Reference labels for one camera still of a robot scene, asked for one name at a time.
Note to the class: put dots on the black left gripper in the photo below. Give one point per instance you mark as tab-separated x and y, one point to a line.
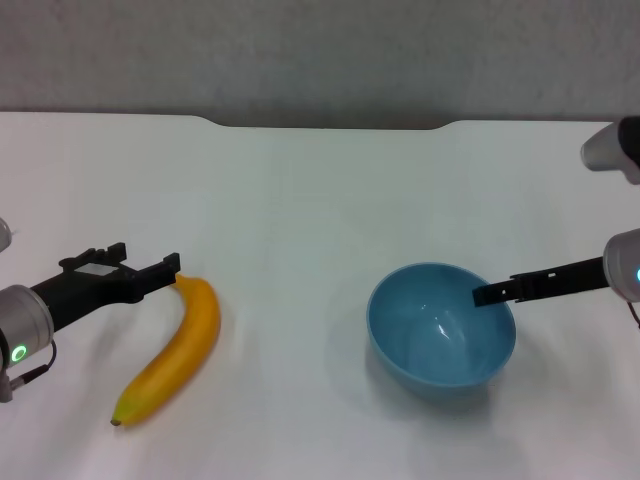
90	292

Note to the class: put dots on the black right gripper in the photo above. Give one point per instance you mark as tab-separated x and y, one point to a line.
565	280

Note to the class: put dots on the blue bowl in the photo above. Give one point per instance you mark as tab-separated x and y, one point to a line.
440	350

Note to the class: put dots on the yellow banana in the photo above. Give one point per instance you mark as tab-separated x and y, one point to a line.
200	325

